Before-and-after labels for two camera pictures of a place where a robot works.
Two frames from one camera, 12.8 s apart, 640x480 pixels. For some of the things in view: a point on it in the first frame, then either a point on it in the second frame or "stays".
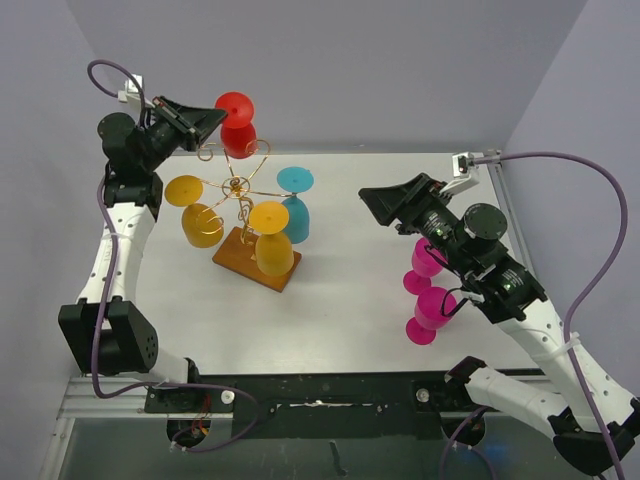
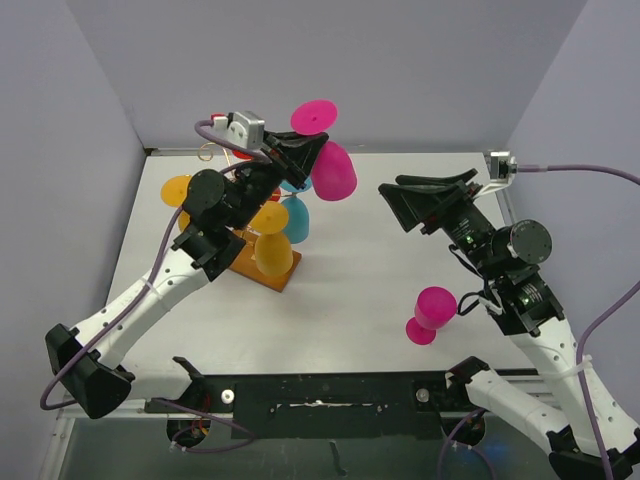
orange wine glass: x=274 y=249 stays
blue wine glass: x=296 y=179 stays
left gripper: x=192 y=124 -> x=305 y=145
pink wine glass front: x=428 y=317 stays
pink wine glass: x=427 y=262 -> x=334 y=174
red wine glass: x=238 y=135 -> x=275 y=193
